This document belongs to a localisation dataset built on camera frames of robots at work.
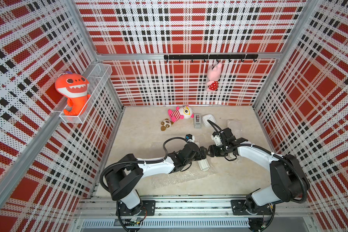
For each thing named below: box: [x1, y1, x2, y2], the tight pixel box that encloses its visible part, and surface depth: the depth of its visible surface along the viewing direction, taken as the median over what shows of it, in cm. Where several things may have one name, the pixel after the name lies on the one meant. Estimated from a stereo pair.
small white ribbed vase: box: [197, 158, 210, 172], surface depth 86 cm
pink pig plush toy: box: [206, 61, 223, 92], surface depth 96 cm
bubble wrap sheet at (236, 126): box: [226, 118, 244, 140], surface depth 101 cm
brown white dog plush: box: [160, 118, 174, 132], surface depth 109 cm
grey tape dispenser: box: [193, 113, 202, 130], surface depth 110 cm
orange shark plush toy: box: [55, 71, 91, 116], surface depth 64 cm
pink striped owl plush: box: [167, 105, 195, 123], surface depth 110 cm
